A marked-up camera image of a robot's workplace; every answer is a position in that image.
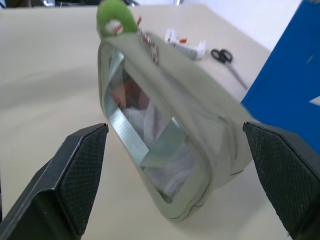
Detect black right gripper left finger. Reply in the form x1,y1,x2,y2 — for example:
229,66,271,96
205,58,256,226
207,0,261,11
0,122,109,240

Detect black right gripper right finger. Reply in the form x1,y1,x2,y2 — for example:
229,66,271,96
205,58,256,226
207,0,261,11
242,121,320,240

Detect grey zippered pouch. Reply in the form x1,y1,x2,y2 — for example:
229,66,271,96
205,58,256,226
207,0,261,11
97,31,254,222

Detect blue box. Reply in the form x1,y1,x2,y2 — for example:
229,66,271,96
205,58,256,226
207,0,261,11
240,0,320,147

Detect white glue tube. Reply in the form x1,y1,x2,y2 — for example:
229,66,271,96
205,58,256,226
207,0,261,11
171,39,207,61

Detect green plush zipper charm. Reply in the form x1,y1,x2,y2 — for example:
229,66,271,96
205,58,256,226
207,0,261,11
96,0,139,39

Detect small white bottle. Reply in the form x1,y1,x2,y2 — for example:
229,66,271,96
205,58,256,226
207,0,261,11
163,28,177,44

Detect black-handled scissors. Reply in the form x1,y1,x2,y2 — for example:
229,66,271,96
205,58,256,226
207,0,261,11
210,47,249,90

